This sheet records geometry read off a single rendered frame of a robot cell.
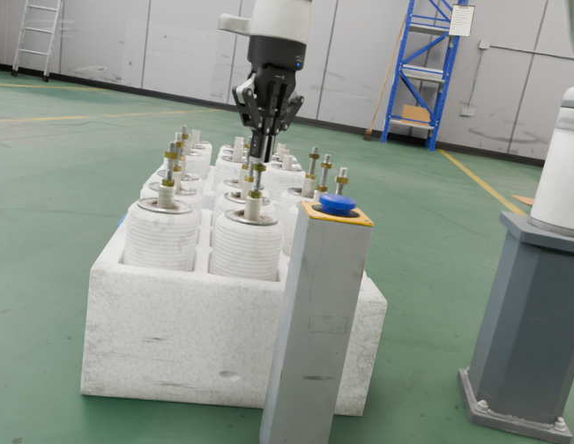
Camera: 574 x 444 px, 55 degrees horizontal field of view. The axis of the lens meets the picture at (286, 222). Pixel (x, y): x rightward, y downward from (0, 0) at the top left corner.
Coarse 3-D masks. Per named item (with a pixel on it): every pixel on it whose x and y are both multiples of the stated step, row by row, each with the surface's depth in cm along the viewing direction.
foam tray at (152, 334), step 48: (96, 288) 68; (144, 288) 69; (192, 288) 70; (240, 288) 71; (96, 336) 70; (144, 336) 71; (192, 336) 72; (240, 336) 72; (96, 384) 72; (144, 384) 73; (192, 384) 73; (240, 384) 74
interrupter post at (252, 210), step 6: (246, 198) 76; (252, 198) 75; (246, 204) 75; (252, 204) 75; (258, 204) 75; (246, 210) 75; (252, 210) 75; (258, 210) 75; (246, 216) 75; (252, 216) 75; (258, 216) 76
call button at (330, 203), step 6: (324, 198) 58; (330, 198) 58; (336, 198) 58; (342, 198) 59; (348, 198) 59; (324, 204) 58; (330, 204) 58; (336, 204) 57; (342, 204) 57; (348, 204) 58; (354, 204) 58; (324, 210) 58; (330, 210) 58; (336, 210) 58; (342, 210) 58; (348, 210) 58
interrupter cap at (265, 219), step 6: (228, 210) 77; (234, 210) 78; (240, 210) 79; (228, 216) 74; (234, 216) 75; (240, 216) 76; (264, 216) 78; (270, 216) 78; (240, 222) 73; (246, 222) 73; (252, 222) 73; (258, 222) 74; (264, 222) 74; (270, 222) 75; (276, 222) 75
